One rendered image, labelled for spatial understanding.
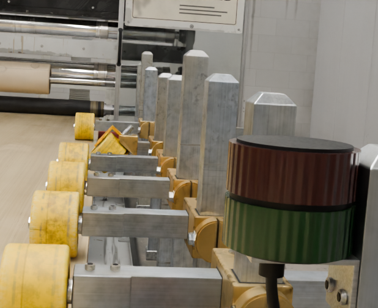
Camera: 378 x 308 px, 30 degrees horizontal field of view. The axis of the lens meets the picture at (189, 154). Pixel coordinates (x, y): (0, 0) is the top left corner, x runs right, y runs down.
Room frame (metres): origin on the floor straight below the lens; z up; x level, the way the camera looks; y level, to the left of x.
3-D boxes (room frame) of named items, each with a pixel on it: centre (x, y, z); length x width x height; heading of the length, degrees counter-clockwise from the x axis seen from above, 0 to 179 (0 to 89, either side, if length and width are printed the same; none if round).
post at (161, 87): (1.57, 0.06, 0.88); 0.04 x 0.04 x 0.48; 7
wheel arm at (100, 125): (2.11, 0.07, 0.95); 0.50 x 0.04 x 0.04; 97
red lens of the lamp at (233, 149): (0.32, -0.05, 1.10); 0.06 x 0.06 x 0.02
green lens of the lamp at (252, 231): (0.32, -0.05, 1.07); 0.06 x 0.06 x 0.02
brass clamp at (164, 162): (1.34, 0.03, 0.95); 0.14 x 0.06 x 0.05; 7
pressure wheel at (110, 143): (1.59, 0.18, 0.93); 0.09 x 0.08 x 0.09; 97
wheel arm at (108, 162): (1.37, -0.02, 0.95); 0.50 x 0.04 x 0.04; 97
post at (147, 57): (2.31, 0.16, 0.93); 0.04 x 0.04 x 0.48; 7
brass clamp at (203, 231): (0.85, -0.03, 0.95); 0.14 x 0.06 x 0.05; 7
